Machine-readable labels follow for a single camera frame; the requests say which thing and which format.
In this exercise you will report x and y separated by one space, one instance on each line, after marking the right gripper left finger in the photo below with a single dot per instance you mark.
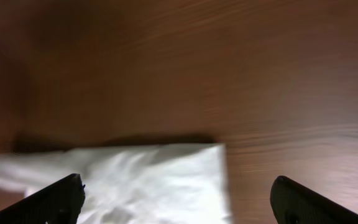
60 202

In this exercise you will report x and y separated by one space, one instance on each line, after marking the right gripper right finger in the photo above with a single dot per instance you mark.
293 203

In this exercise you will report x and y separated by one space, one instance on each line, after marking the white t-shirt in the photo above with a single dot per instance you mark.
173 183

